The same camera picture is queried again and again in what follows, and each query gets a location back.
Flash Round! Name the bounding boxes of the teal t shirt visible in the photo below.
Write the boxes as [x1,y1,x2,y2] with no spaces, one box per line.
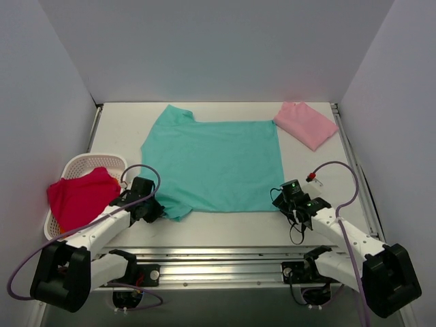
[141,105,284,221]

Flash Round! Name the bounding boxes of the crimson t shirt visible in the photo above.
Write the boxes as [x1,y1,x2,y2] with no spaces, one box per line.
[47,167,121,232]

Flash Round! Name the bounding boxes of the folded pink t shirt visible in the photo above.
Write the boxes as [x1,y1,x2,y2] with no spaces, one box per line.
[273,102,339,151]

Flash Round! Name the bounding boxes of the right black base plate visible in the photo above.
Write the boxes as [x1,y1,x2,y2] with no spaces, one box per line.
[281,261,338,285]

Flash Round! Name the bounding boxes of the aluminium rail frame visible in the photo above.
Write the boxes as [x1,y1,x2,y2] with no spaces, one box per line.
[89,102,383,289]

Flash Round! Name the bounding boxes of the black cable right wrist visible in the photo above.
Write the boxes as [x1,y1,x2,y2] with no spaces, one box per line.
[269,186,311,245]

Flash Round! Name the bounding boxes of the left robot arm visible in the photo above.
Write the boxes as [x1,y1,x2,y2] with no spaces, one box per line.
[30,177,164,313]

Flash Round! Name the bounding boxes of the orange t shirt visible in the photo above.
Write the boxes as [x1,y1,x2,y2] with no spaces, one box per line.
[57,176,121,232]

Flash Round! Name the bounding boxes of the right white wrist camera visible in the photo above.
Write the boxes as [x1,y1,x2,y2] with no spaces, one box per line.
[303,172,324,198]

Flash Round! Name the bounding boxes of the white plastic laundry basket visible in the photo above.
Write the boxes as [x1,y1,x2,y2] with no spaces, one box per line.
[44,153,127,240]

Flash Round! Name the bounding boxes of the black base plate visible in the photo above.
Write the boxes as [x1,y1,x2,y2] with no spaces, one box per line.
[281,261,338,285]
[112,264,160,287]

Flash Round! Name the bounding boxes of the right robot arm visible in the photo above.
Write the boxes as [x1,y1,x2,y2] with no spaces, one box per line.
[272,179,422,318]

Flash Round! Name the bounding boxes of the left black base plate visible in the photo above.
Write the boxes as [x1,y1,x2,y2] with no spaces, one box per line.
[112,264,160,287]

